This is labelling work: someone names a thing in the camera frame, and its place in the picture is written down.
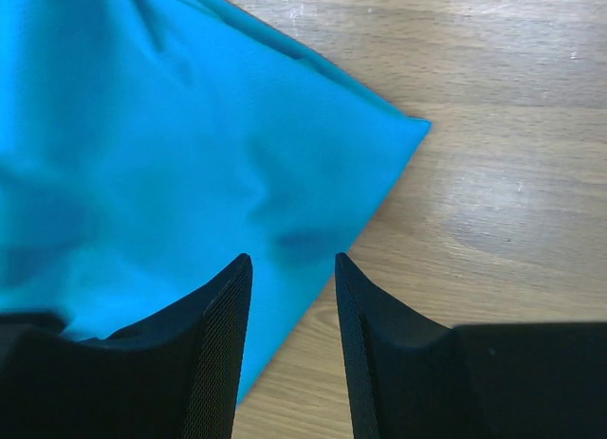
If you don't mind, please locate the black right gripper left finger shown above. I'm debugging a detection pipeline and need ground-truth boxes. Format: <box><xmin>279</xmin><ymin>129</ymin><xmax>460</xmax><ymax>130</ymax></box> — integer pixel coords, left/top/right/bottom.
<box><xmin>1</xmin><ymin>254</ymin><xmax>252</xmax><ymax>438</ymax></box>

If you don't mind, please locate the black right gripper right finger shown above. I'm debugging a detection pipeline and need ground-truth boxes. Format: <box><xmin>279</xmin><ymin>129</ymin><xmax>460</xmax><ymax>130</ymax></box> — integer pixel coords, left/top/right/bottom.
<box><xmin>335</xmin><ymin>254</ymin><xmax>606</xmax><ymax>438</ymax></box>

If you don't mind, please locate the teal t-shirt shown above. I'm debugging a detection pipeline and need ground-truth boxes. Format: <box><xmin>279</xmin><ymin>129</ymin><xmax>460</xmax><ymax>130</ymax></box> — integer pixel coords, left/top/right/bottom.
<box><xmin>1</xmin><ymin>0</ymin><xmax>431</xmax><ymax>396</ymax></box>

